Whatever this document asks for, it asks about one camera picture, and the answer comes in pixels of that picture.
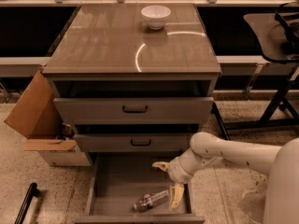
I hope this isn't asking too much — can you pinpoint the top grey drawer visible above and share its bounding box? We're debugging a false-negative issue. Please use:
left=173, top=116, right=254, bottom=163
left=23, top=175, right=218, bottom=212
left=54, top=97, right=213, bottom=125

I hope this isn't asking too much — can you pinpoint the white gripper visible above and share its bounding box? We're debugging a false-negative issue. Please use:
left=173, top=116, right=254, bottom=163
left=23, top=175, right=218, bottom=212
left=152, top=155, right=193, bottom=210

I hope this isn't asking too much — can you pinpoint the grey drawer cabinet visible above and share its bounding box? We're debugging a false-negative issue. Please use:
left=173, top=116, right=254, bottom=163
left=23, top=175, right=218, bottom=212
left=42, top=3, right=222, bottom=161

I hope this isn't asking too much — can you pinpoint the middle grey drawer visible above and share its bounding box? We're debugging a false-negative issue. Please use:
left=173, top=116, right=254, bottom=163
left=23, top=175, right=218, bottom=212
left=74, top=133, right=192, bottom=152

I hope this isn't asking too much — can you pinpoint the grey drawer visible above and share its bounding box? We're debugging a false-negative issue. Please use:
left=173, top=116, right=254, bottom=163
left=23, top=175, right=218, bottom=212
left=74, top=133, right=192, bottom=152
left=75, top=152, right=205, bottom=224
left=54, top=97, right=213, bottom=125

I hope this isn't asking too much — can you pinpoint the black bar on floor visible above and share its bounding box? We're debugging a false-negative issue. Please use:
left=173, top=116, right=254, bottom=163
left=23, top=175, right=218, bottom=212
left=14, top=182, right=39, bottom=224

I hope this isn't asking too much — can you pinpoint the white ceramic bowl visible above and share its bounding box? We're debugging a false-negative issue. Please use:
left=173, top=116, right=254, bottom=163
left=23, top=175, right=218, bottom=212
left=141, top=5, right=171, bottom=30

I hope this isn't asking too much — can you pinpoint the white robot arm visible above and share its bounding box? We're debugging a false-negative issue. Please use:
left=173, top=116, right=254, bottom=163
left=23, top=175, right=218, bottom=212
left=153, top=132, right=299, bottom=224

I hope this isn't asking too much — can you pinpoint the clear plastic water bottle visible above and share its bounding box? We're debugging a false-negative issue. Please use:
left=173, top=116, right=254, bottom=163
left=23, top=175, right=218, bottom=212
left=133, top=189, right=170, bottom=212

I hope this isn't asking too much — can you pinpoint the black chair with frame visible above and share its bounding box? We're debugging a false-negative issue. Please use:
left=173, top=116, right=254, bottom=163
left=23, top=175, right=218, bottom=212
left=212, top=2, right=299, bottom=140

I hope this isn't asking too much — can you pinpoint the bottom grey drawer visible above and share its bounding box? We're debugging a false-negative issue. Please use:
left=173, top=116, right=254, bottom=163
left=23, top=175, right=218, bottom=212
left=75, top=152, right=205, bottom=224

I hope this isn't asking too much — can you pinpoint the brown cardboard box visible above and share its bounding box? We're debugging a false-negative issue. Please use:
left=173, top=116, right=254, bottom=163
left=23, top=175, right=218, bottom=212
left=5, top=71, right=92, bottom=166

